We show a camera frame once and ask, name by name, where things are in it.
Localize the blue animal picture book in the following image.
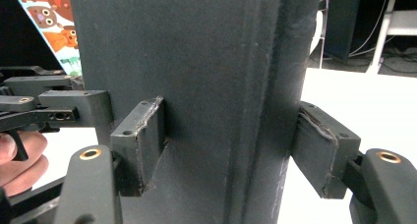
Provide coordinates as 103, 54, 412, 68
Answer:
9, 0, 83, 78

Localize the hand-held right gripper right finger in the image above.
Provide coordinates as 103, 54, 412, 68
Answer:
291, 100, 362, 199

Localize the black hardcover book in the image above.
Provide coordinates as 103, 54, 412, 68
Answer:
68, 0, 324, 224

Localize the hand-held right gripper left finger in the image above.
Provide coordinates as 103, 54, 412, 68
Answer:
110, 95, 166, 197

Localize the white metal stand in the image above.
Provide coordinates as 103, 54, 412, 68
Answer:
365, 0, 417, 75

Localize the clear acrylic book rack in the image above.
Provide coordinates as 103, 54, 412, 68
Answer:
309, 0, 329, 70

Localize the white table mat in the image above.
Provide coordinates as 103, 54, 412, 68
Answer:
32, 68, 417, 224

